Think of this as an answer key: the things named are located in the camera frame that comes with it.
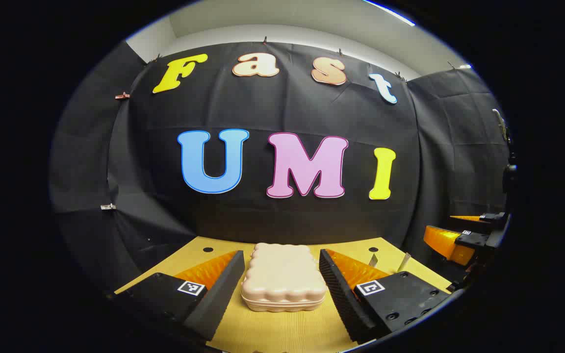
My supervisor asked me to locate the black backdrop cloth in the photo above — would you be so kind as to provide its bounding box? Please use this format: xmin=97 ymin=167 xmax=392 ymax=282
xmin=50 ymin=40 xmax=514 ymax=295

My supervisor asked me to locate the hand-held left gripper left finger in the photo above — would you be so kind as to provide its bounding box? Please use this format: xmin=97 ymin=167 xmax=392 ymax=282
xmin=113 ymin=250 xmax=246 ymax=344

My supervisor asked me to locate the small beige suitcase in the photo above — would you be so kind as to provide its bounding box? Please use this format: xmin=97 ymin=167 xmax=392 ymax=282
xmin=241 ymin=242 xmax=327 ymax=313

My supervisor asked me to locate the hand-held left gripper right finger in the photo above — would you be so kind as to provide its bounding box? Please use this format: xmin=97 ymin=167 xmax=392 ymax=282
xmin=318 ymin=249 xmax=453 ymax=344

